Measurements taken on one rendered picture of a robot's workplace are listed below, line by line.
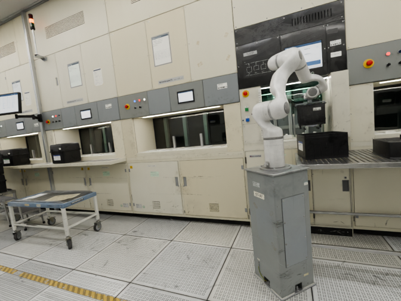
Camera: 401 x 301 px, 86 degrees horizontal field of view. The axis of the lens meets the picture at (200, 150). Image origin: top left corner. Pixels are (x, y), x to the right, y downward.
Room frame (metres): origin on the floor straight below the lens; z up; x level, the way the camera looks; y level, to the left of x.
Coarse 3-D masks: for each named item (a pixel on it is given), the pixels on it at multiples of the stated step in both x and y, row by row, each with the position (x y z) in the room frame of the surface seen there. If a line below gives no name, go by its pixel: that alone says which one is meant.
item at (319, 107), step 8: (304, 104) 1.98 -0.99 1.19; (312, 104) 1.86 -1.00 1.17; (320, 104) 1.83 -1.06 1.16; (304, 112) 1.88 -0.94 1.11; (312, 112) 1.86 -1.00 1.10; (320, 112) 1.83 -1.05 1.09; (304, 120) 1.88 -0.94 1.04; (312, 120) 1.86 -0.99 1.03; (320, 120) 1.83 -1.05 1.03; (304, 128) 1.90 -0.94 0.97
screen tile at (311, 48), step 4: (304, 48) 1.87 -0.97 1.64; (308, 48) 1.86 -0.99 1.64; (312, 48) 1.85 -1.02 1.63; (316, 48) 1.84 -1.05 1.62; (304, 52) 1.87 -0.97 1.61; (308, 52) 1.86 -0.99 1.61; (316, 52) 1.84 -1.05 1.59; (304, 56) 1.87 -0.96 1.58; (308, 56) 1.86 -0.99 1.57; (312, 56) 1.85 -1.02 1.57; (316, 56) 1.84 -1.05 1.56
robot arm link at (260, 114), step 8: (264, 104) 1.32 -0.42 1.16; (256, 112) 1.35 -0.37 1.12; (264, 112) 1.31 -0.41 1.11; (256, 120) 1.36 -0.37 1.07; (264, 120) 1.34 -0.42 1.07; (264, 128) 1.31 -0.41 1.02; (272, 128) 1.29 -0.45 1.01; (280, 128) 1.30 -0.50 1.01; (264, 136) 1.32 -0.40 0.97; (272, 136) 1.28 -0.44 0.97; (280, 136) 1.29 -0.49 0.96
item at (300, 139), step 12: (324, 132) 1.72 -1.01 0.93; (336, 132) 1.63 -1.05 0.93; (300, 144) 1.64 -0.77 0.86; (312, 144) 1.49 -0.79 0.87; (324, 144) 1.47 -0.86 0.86; (336, 144) 1.46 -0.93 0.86; (312, 156) 1.49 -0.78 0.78; (324, 156) 1.47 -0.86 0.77; (336, 156) 1.46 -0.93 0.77; (348, 156) 1.45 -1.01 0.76
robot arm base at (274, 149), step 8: (264, 144) 1.33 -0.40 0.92; (272, 144) 1.28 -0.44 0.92; (280, 144) 1.28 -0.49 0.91; (264, 152) 1.34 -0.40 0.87; (272, 152) 1.29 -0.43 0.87; (280, 152) 1.28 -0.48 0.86; (272, 160) 1.29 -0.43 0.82; (280, 160) 1.28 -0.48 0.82; (264, 168) 1.30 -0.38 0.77; (272, 168) 1.28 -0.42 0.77; (280, 168) 1.25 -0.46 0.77; (288, 168) 1.26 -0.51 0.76
